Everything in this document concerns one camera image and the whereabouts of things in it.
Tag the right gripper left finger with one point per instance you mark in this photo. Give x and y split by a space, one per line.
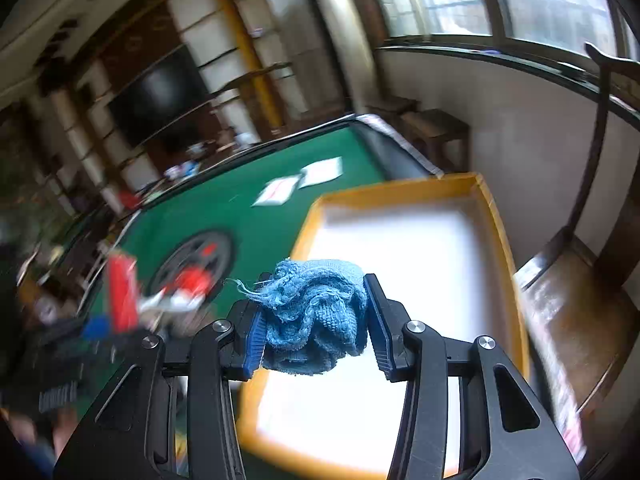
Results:
128 431

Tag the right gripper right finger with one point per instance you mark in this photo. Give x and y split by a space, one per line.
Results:
469 393

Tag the red snack bag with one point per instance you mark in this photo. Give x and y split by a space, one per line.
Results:
122 291

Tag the blue knitted cloth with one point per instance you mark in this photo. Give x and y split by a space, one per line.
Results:
316 313

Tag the dark wooden chair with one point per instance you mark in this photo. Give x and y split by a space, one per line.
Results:
593 322

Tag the white paper sheet left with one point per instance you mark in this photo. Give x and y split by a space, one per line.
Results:
278 191

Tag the white paper sheet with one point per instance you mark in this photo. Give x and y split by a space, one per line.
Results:
278 191
323 171

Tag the white paper sheet right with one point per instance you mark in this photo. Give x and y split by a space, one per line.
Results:
323 171

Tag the white standing air conditioner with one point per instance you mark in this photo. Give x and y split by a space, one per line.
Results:
347 40

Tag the black wall television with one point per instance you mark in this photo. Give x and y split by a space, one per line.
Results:
165 92

